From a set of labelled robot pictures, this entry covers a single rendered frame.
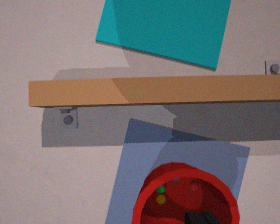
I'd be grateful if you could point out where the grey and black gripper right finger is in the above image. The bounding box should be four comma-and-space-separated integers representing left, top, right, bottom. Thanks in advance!
199, 211, 221, 224

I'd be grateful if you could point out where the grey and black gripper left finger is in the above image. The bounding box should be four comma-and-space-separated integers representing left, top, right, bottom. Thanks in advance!
184, 211, 205, 224

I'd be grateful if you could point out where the dark red cup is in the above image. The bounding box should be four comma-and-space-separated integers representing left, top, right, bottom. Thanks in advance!
132, 162, 240, 224

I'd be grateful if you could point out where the yellow marble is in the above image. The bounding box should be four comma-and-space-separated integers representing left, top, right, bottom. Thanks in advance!
157, 195, 166, 204

